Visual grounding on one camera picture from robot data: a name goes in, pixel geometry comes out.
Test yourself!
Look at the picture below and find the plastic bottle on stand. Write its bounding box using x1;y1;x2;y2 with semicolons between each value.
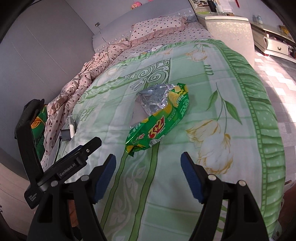
256;15;263;25

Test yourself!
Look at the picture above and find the white power adapter box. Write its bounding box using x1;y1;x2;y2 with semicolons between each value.
60;115;76;142

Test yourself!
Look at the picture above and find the polka dot bed sheet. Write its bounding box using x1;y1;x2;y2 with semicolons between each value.
110;22;214;65

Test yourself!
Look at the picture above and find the white tv stand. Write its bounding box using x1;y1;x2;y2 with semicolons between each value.
250;22;295;63

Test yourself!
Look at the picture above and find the pink polka dot duvet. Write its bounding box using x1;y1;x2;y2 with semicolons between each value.
41;38;130;169

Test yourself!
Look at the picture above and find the black thermos bottle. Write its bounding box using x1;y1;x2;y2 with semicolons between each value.
207;0;217;13

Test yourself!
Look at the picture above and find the pink plush toy left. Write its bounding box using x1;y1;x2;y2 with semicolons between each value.
130;1;142;9

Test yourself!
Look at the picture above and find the green biscuit wrapper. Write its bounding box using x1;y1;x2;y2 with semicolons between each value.
125;83;189;156

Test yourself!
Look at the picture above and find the white bedside cabinet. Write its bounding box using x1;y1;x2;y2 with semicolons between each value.
196;13;255;67

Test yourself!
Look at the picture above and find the bedside organizer shelf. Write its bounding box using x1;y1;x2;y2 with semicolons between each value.
189;0;233;14

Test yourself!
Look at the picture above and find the grey bed headboard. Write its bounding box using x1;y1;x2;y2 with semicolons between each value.
92;0;197;53

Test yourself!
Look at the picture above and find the polka dot pillow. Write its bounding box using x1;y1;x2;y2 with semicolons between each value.
129;16;188;47

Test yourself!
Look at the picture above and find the yellow toy on stand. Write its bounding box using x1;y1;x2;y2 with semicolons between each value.
279;25;290;35

